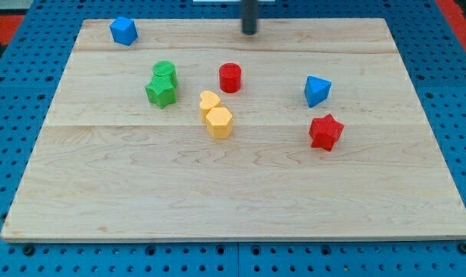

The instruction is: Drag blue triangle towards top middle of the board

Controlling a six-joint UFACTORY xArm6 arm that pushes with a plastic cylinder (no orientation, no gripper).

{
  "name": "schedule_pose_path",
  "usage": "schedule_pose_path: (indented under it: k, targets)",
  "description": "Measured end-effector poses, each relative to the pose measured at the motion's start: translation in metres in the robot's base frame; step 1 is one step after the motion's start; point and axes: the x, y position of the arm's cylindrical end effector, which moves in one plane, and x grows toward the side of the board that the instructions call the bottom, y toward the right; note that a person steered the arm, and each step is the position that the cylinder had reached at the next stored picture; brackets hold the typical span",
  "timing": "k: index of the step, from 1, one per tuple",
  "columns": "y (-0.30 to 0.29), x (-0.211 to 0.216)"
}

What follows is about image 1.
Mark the wooden board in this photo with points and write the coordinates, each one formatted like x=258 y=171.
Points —
x=109 y=166

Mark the blue triangle block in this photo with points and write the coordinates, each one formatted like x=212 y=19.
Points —
x=316 y=90

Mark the yellow hexagon block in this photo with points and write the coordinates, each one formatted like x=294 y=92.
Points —
x=219 y=123

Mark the yellow heart block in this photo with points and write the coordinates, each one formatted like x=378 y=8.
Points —
x=209 y=100

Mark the red cylinder block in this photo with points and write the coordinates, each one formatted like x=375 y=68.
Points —
x=230 y=77

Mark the green star block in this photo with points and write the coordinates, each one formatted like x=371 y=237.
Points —
x=160 y=91

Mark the red star block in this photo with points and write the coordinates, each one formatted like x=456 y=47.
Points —
x=325 y=132

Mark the green cylinder block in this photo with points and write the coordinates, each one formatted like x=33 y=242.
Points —
x=166 y=69

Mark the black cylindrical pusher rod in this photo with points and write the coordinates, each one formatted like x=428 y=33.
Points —
x=249 y=16

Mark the blue cube block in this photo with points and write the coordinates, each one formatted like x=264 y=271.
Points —
x=123 y=31

